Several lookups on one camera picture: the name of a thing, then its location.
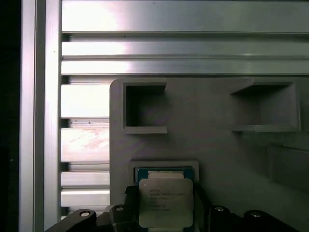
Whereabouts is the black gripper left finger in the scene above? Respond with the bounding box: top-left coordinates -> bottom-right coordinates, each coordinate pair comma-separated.
44,185 -> 140,232

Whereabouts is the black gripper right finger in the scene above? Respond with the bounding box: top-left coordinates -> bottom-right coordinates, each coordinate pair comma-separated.
193,184 -> 299,232

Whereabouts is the silver CPU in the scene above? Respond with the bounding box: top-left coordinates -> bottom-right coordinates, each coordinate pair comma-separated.
134,166 -> 196,229

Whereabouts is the grey parts rack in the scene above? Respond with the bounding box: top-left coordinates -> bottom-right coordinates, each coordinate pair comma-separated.
109,77 -> 309,232

